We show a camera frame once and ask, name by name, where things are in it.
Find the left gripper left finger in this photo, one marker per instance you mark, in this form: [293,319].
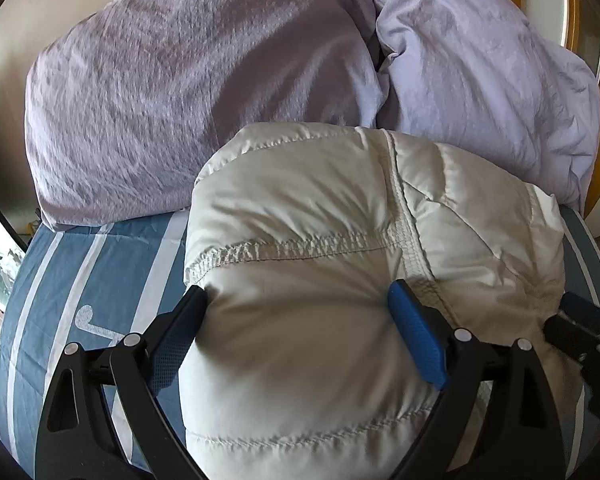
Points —
[76,436]

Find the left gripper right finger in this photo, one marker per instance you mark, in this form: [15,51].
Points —
[520,437]

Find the left lavender pillow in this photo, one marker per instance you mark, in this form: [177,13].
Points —
[125,108]

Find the blue striped bed sheet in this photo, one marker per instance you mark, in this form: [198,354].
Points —
[95,285]

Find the right lavender pillow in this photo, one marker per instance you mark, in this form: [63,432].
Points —
[477,75]

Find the beige puffer jacket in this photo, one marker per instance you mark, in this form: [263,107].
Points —
[297,231]

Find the lavender pillow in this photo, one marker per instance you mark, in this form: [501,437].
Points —
[125,108]
[477,75]

